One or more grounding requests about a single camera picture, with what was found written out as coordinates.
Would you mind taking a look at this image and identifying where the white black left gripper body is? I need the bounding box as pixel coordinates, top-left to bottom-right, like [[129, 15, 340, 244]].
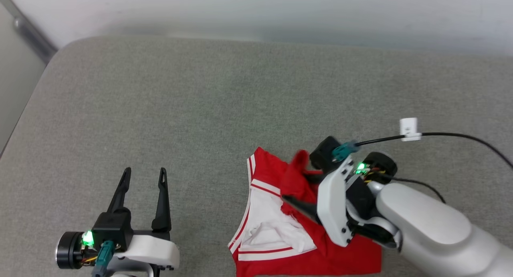
[[56, 232, 180, 271]]

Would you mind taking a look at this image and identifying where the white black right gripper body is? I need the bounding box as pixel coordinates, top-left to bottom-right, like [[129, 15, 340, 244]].
[[317, 152, 401, 249]]

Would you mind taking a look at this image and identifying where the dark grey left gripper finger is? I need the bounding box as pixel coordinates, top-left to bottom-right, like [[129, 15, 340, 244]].
[[151, 167, 172, 233], [107, 167, 132, 214]]

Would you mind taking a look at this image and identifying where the red white Bulls jersey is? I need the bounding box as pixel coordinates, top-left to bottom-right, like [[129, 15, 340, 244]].
[[228, 147, 382, 277]]

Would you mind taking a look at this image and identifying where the grey fabric sofa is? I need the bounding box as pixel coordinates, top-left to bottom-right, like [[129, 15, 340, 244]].
[[0, 36, 513, 277]]

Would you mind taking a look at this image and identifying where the right camera cable teal plug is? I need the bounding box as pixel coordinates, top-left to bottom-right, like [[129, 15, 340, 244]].
[[332, 132, 513, 169]]

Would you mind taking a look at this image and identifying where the camera cable teal plug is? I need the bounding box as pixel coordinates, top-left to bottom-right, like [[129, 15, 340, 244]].
[[332, 132, 513, 169], [93, 241, 115, 277]]

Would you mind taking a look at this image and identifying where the left camera cable teal plug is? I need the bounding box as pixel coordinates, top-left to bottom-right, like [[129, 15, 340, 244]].
[[93, 241, 115, 277]]

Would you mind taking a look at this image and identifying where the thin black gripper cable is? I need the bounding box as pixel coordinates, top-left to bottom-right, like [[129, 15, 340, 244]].
[[377, 174, 446, 203]]

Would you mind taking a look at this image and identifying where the white cable tag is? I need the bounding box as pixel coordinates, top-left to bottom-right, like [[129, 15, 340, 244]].
[[400, 117, 422, 142]]

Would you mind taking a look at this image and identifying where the grey metal wall strip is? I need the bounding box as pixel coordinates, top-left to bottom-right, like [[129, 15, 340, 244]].
[[0, 0, 59, 65]]

